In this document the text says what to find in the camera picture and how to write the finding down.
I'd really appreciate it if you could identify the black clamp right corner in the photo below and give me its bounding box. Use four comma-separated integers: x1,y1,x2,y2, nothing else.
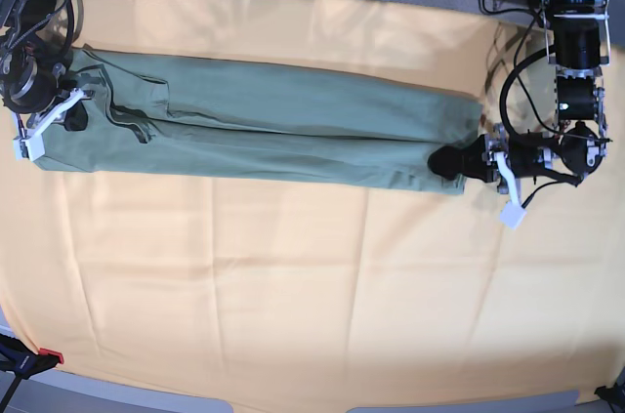
594,372,625,413

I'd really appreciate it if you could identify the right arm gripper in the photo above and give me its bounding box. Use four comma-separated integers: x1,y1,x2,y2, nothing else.
1,51,94,138

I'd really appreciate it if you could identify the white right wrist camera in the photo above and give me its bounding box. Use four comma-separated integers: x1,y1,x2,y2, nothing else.
13,136,45,162

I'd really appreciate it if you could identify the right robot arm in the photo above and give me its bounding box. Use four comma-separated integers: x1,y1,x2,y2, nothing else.
1,0,75,141

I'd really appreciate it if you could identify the yellow tablecloth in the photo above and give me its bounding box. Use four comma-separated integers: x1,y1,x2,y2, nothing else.
0,0,625,407

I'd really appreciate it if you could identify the green T-shirt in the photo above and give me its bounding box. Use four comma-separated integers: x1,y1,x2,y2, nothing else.
37,49,481,194

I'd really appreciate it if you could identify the red black table clamp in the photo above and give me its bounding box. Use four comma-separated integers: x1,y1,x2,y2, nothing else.
0,334,64,412

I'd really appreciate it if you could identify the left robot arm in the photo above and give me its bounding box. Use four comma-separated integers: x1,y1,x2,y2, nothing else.
428,0,610,192

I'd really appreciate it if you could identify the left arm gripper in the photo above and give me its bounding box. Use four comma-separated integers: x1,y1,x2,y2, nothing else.
427,124,562,193

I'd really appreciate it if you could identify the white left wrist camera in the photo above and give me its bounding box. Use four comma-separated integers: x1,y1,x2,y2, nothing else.
499,201,526,229

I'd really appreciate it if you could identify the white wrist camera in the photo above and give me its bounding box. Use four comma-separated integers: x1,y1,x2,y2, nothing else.
499,201,526,229
13,136,45,162

